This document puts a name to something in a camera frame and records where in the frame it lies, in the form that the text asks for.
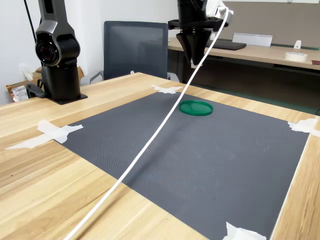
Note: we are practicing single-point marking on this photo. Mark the round green lid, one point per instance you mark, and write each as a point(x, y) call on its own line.
point(197, 108)

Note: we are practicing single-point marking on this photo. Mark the white tape piece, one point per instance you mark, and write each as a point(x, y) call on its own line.
point(167, 89)
point(303, 126)
point(60, 132)
point(240, 235)

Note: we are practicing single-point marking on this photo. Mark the dark grey office chair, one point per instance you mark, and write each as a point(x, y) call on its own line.
point(136, 50)

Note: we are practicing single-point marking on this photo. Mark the beige office desk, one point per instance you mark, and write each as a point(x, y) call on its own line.
point(262, 53)

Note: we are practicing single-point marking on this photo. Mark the white tape roll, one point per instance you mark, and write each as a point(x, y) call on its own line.
point(295, 57)

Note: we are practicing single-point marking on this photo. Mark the dark red flat item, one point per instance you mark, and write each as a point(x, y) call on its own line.
point(316, 62)

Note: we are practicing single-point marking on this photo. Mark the dark grey mat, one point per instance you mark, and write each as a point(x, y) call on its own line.
point(200, 162)

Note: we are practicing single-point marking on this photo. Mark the crumpled white wrap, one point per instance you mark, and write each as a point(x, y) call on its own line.
point(27, 72)

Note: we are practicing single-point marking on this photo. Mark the brown package with label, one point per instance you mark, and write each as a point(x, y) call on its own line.
point(16, 92)

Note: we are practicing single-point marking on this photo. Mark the small white bracket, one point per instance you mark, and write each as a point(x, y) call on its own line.
point(212, 37)
point(297, 44)

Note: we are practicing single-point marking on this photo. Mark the white camera box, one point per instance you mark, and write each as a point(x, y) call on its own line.
point(215, 6)

